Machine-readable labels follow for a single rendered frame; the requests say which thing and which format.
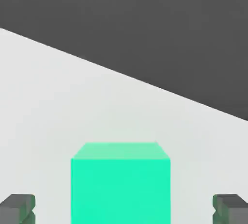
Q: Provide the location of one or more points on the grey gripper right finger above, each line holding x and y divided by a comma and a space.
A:
231, 209

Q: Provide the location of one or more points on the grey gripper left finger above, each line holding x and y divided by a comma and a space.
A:
16, 208

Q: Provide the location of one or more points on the small green cube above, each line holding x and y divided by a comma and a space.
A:
120, 187

